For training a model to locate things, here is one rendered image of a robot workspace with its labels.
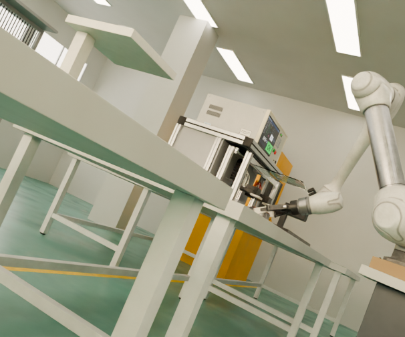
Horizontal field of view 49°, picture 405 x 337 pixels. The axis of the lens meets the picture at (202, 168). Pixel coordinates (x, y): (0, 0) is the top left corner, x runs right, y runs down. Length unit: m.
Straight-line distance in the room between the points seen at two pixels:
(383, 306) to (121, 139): 1.55
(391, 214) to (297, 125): 6.49
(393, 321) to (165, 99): 5.03
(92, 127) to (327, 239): 7.18
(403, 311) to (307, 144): 6.25
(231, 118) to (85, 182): 7.51
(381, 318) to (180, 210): 1.25
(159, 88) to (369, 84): 4.80
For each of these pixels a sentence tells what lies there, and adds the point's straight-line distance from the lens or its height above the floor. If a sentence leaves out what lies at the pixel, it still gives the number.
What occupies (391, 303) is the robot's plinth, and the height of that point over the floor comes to 0.65.
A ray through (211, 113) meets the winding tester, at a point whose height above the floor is 1.21.
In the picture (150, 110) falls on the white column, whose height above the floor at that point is 1.77.
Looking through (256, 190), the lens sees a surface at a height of 0.90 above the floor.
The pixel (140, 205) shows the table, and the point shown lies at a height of 0.56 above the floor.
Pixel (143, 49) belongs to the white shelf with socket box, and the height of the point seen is 1.17.
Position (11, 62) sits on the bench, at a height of 0.73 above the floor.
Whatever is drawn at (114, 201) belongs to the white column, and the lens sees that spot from 6.33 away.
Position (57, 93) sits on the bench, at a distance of 0.48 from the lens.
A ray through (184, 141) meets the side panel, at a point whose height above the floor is 0.99.
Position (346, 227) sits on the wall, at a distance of 7.62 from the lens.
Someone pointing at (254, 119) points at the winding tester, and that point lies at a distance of 2.37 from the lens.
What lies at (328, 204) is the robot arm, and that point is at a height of 0.96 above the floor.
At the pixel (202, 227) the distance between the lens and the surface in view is 6.18.
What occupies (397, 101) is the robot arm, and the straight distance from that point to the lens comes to 2.21.
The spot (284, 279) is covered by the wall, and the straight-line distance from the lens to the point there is 7.69.
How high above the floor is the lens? 0.67
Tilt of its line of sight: 6 degrees up
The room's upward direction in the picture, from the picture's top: 23 degrees clockwise
